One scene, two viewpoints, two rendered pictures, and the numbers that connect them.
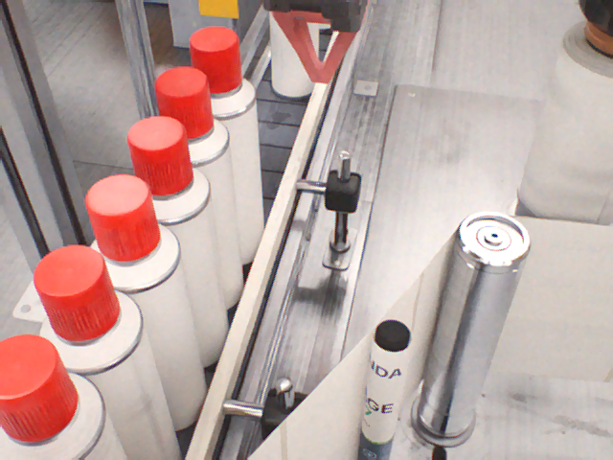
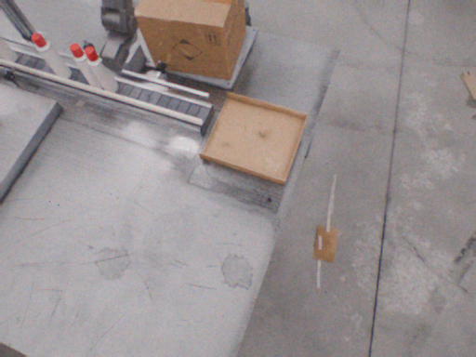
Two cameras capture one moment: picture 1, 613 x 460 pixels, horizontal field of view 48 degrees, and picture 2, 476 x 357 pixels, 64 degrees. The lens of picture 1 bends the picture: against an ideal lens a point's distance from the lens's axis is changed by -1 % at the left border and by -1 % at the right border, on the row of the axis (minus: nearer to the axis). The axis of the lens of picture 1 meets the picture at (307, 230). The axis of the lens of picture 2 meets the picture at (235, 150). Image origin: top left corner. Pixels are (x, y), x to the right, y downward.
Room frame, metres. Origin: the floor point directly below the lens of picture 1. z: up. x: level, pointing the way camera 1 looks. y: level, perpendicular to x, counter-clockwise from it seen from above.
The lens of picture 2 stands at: (1.52, -0.75, 1.99)
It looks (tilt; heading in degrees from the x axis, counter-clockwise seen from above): 63 degrees down; 108
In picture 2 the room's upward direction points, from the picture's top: 10 degrees counter-clockwise
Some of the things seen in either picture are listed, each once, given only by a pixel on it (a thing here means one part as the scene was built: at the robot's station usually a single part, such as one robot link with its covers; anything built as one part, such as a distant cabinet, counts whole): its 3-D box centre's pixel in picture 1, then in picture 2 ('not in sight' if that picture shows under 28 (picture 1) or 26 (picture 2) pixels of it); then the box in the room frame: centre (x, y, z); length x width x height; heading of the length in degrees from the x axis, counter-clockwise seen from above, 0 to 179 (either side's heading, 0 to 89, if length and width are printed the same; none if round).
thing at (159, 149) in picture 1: (180, 255); not in sight; (0.31, 0.08, 0.98); 0.05 x 0.05 x 0.20
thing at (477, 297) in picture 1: (464, 341); not in sight; (0.24, -0.10, 0.97); 0.05 x 0.05 x 0.19
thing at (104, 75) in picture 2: not in sight; (101, 71); (0.85, -0.03, 0.98); 0.05 x 0.05 x 0.20
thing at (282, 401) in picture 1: (263, 423); not in sight; (0.23, 0.03, 0.89); 0.06 x 0.03 x 0.12; 78
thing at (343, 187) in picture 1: (342, 202); (11, 78); (0.46, -0.03, 0.89); 0.03 x 0.03 x 0.12; 78
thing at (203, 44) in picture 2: not in sight; (195, 23); (1.13, 0.21, 0.99); 0.30 x 0.24 x 0.27; 175
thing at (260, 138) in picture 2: not in sight; (254, 136); (1.39, -0.14, 0.85); 0.30 x 0.26 x 0.04; 168
